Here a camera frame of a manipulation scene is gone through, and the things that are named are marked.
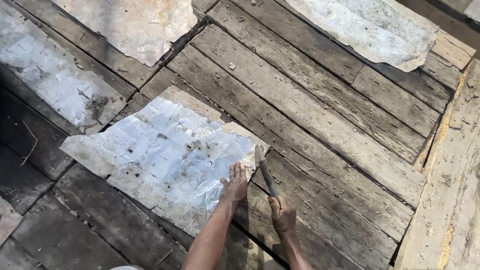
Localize person's left hand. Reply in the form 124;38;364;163
220;161;249;203

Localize person's right hand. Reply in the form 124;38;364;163
267;195;297;238

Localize metal hammer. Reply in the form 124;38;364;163
254;145;280;201

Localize silver metal sheet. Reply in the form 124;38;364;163
59;85;271;238

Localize light wooden beam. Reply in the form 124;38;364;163
394;58;480;270

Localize torn white metal sheet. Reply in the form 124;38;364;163
284;0;439;73

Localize pale dented metal sheet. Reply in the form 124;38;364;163
50;0;198;68

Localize thin dry twig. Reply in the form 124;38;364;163
20;120;39;167

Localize weathered grey metal sheet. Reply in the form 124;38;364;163
0;2;127;136

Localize small grey metal sheet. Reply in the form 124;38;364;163
0;196;24;247

